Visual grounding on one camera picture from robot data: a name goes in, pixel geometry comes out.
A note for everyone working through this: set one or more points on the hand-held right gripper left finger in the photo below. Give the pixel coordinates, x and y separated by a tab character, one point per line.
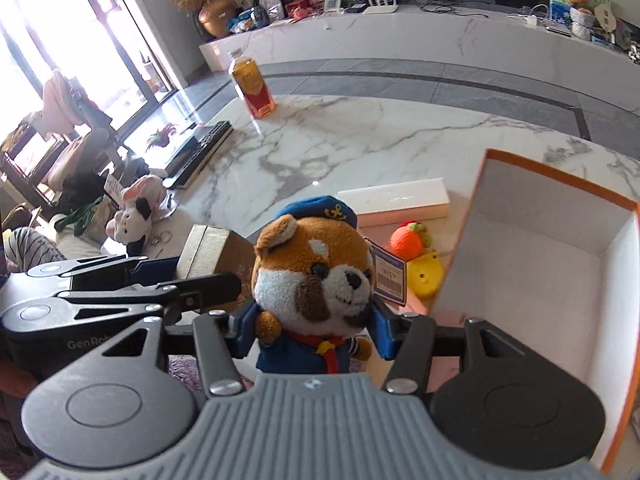
246	332

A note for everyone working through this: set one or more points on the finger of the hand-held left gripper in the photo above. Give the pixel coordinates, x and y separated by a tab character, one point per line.
152	270
200	290

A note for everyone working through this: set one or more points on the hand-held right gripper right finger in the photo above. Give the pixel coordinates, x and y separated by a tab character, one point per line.
382	332

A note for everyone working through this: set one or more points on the yellow tape measure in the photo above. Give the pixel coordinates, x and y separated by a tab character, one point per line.
425	277

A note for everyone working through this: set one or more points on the sailor plush dog toy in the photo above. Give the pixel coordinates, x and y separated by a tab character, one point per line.
310	280

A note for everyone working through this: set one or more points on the long white carton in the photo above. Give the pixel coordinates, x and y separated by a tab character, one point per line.
395	200

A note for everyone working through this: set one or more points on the orange-rimmed white cardboard box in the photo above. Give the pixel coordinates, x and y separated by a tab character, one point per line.
540	270

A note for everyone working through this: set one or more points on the brown gift box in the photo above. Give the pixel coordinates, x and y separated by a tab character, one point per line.
215	255

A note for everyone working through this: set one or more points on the pink white plush rabbit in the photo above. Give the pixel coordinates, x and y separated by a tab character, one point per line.
132	210

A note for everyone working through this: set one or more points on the purple fleece garment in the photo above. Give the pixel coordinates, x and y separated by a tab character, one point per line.
182	370

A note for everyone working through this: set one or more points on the orange crochet fruit toy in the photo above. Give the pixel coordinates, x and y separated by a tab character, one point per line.
407	242

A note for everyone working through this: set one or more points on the striped cloth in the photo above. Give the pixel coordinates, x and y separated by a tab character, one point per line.
30	252

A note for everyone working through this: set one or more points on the white book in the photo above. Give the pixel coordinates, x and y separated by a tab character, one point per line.
181	157

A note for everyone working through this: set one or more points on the small potted plant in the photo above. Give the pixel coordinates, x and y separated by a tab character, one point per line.
161	137

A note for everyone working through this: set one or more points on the black remote control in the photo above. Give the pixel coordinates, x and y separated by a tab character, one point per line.
205	142

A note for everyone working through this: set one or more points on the pink hanging garment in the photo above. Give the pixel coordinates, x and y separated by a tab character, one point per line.
60	100

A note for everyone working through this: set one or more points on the amber liquid bottle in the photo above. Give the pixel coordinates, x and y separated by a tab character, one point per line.
254	90

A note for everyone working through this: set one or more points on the gold round vase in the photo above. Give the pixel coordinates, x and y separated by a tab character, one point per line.
216	19

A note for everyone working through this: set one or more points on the white digital thermometer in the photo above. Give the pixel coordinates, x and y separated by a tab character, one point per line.
333	5

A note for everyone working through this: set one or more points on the white power adapter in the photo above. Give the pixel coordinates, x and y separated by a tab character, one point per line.
531	20

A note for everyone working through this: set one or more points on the illustrated picture card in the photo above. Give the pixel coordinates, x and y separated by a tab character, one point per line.
557	2

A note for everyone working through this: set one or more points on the brown teddy bear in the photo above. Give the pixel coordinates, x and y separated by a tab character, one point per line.
579	0

